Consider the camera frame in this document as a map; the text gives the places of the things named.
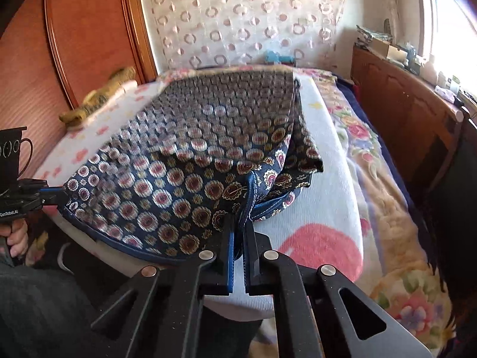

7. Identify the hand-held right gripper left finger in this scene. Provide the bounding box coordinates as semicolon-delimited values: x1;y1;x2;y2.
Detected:
90;214;238;358

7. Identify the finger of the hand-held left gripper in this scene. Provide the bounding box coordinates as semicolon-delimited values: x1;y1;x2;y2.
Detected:
39;186;70;207

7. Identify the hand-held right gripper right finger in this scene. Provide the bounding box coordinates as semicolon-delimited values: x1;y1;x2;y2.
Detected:
242;224;433;358

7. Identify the navy patterned satin garment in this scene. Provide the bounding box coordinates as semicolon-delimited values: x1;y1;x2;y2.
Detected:
61;69;325;267

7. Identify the person's left hand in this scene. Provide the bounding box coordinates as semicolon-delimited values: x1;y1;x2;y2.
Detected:
6;220;30;259

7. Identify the yellow-green plush toy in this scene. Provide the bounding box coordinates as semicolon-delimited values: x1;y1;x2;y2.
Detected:
59;66;137;126

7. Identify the cream floral fleece blanket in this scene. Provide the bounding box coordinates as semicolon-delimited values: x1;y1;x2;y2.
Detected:
309;68;458;358

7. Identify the reddish wooden wardrobe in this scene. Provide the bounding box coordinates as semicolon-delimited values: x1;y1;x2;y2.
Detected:
0;0;159;184

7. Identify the small blue toy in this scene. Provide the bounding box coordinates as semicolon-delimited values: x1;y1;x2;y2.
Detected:
264;50;296;66

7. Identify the brown wooden cabinet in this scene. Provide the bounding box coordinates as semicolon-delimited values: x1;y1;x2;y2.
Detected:
350;43;471;195

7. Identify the sheer curtain with circles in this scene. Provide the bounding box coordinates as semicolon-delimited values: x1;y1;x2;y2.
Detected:
138;0;350;76

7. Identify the cardboard box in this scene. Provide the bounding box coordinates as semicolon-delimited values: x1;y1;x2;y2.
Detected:
371;37;402;61

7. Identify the stack of folded cloths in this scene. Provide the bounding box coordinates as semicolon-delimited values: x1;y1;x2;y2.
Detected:
356;25;394;46

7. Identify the bright window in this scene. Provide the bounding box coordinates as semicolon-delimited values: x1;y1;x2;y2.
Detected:
415;0;477;106

